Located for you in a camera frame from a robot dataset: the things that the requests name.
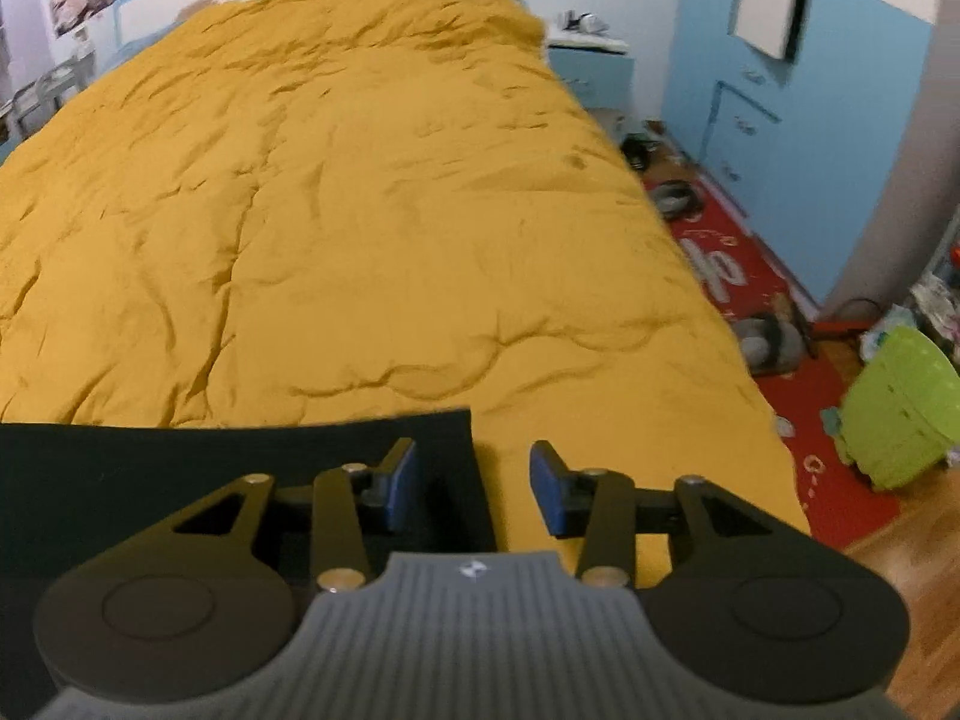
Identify blue wardrobe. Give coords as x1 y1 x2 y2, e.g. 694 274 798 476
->
662 0 958 312

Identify grey slipper near bed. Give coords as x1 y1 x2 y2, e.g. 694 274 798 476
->
732 312 815 377

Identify blue white nightstand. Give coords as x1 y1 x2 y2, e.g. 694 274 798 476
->
545 10 635 115

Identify grey slipper far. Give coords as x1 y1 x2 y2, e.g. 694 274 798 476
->
647 179 703 223

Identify grey white chair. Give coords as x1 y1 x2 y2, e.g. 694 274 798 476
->
2 57 94 145

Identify green plastic basket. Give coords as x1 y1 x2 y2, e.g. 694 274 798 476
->
820 327 958 491

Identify yellow bed quilt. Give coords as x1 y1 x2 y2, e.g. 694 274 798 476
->
2 0 805 551

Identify black pants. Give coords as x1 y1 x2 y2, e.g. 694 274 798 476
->
2 410 498 718

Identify red patterned rug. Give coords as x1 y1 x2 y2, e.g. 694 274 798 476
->
643 160 900 550

